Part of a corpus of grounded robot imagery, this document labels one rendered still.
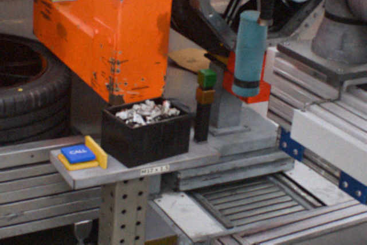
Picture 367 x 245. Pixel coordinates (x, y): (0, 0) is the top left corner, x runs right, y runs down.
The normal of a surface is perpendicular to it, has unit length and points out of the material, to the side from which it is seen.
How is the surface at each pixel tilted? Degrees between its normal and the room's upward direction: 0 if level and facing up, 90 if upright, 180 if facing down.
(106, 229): 90
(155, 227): 0
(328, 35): 73
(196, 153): 0
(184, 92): 0
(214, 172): 90
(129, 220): 90
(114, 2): 90
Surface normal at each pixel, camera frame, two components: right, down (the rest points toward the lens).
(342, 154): -0.85, 0.14
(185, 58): 0.26, -0.84
